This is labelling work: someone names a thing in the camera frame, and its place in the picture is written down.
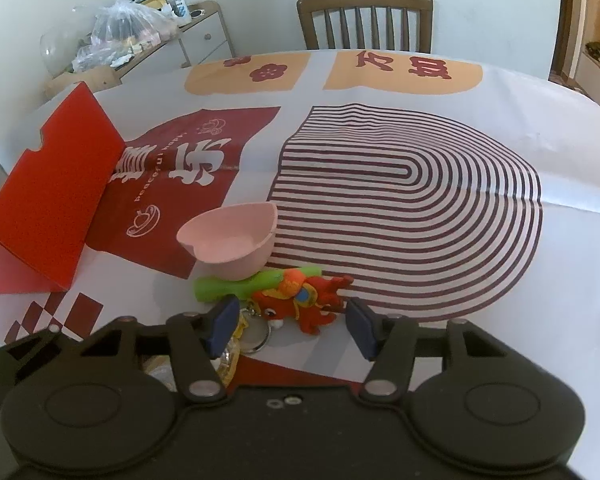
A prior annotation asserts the yellow clear charm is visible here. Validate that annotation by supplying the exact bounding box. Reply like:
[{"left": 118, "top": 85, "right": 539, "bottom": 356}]
[{"left": 219, "top": 327, "right": 244, "bottom": 389}]

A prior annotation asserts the brown cardboard box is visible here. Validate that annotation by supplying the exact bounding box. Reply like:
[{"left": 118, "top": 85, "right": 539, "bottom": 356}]
[{"left": 44, "top": 67, "right": 119, "bottom": 99}]

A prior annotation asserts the white low shelf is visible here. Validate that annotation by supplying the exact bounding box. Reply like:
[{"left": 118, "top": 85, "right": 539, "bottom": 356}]
[{"left": 577, "top": 40, "right": 600, "bottom": 112}]

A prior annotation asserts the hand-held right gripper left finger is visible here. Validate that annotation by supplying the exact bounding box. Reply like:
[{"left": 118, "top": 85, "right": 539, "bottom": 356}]
[{"left": 2, "top": 296, "right": 241, "bottom": 404}]

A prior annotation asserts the red cardboard box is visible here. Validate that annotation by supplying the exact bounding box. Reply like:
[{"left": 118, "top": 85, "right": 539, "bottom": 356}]
[{"left": 0, "top": 82, "right": 126, "bottom": 294}]

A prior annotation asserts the round glass bowl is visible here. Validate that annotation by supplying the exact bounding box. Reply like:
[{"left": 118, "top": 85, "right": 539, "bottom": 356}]
[{"left": 40, "top": 7, "right": 98, "bottom": 79}]

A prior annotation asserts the wooden chair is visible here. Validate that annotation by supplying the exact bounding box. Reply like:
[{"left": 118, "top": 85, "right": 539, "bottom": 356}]
[{"left": 297, "top": 0, "right": 434, "bottom": 54}]

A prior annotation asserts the printed red white tablecloth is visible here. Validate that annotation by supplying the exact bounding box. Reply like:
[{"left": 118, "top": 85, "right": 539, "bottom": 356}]
[{"left": 0, "top": 50, "right": 600, "bottom": 391}]

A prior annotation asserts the clear plastic bag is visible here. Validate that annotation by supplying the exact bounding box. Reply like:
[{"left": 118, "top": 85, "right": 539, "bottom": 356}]
[{"left": 74, "top": 0, "right": 182, "bottom": 74}]

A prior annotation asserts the pink bowl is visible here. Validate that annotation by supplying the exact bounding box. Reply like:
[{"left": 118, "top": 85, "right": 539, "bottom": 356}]
[{"left": 176, "top": 201, "right": 279, "bottom": 281}]

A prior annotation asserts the white cabinet with wooden top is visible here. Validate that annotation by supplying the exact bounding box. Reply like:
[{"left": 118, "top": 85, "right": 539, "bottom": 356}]
[{"left": 107, "top": 1, "right": 236, "bottom": 84}]

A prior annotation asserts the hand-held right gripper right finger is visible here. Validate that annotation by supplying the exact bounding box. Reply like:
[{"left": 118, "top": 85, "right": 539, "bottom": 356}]
[{"left": 347, "top": 297, "right": 524, "bottom": 404}]

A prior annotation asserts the red plush dragon keychain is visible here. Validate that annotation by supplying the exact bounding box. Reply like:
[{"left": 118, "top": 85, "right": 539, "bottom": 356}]
[{"left": 240, "top": 269, "right": 355, "bottom": 356}]

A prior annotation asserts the green toy stick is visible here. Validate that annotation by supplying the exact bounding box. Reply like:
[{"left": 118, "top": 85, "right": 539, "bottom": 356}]
[{"left": 194, "top": 266, "right": 322, "bottom": 304}]

